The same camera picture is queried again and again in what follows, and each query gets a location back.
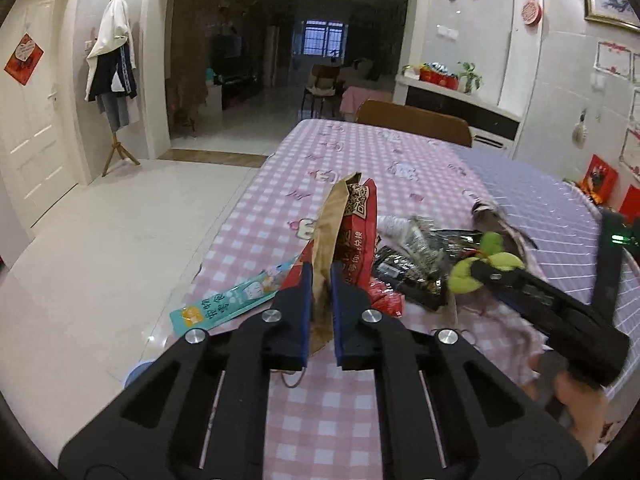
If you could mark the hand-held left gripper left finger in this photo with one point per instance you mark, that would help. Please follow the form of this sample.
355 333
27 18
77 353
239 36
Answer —
306 310

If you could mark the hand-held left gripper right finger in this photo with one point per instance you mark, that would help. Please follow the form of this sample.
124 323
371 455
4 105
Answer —
337 310

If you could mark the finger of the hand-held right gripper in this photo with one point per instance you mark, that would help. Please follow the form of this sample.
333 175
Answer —
500 272
530 310

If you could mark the green fuzzy scrap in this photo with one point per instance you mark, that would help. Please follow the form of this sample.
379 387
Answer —
462 275

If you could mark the brown and red paper bag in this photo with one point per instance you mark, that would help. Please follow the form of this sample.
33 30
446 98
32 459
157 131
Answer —
350 240

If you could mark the person's right hand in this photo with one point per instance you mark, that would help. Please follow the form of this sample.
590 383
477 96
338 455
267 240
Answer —
582 405

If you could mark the small red wrapper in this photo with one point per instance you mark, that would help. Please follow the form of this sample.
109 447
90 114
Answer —
387 302

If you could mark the brown crumpled wrapper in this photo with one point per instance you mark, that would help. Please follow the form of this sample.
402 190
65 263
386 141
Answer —
500 217

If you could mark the black snack wrapper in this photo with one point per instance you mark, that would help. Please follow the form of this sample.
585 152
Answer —
400 270

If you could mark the teal snack wrapper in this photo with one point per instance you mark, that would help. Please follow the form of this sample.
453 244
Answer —
225 302

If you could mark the purple grid tablecloth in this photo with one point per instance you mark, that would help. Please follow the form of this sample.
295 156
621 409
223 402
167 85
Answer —
540 195

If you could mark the silver white wrapper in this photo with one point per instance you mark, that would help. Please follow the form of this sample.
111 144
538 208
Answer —
400 227

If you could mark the red gift bag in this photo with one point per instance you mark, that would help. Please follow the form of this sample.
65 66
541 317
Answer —
600 177

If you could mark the pink checked tablecloth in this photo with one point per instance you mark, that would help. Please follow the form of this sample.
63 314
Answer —
380 170

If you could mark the white hanging brush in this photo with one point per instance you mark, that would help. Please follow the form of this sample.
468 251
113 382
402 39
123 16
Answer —
580 132

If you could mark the white and black sideboard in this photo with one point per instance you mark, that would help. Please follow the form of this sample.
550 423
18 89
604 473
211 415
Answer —
465 110

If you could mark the brown wooden chair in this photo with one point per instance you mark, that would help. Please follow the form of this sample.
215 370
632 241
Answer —
415 120

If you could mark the blue round stool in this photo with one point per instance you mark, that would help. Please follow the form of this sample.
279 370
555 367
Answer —
137 374

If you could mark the green potted plant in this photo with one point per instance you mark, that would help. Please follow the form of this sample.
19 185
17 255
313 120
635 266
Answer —
471 77

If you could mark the red box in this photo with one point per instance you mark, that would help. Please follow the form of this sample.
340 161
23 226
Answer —
439 79

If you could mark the pink covered seat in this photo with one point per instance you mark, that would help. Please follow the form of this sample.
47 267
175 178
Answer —
365 97

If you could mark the dark dining chair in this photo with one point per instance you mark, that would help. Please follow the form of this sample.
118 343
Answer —
322 85

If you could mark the small white cabinet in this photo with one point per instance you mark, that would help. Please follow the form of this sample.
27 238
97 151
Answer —
215 100

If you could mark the wooden coat rack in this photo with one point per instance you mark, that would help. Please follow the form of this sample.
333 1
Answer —
117 147

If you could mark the red hanging fan ornament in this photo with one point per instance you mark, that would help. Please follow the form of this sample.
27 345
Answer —
531 10

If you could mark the black television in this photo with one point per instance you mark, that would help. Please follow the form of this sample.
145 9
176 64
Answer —
227 55

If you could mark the barred window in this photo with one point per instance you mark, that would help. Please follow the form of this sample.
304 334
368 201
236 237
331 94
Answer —
322 39

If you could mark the blue jeans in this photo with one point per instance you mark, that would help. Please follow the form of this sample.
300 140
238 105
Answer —
116 110

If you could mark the navy jacket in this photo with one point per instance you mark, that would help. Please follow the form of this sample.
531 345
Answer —
107 72

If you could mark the white door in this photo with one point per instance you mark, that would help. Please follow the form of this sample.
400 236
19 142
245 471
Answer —
35 130

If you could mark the white jacket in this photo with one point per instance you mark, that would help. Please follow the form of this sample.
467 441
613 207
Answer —
112 25

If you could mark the red door decoration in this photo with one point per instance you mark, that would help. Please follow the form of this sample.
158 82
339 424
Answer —
24 59

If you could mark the white wall certificate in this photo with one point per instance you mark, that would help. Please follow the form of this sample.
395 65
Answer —
612 59

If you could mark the white wall switch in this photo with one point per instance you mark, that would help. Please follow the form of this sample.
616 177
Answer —
446 32

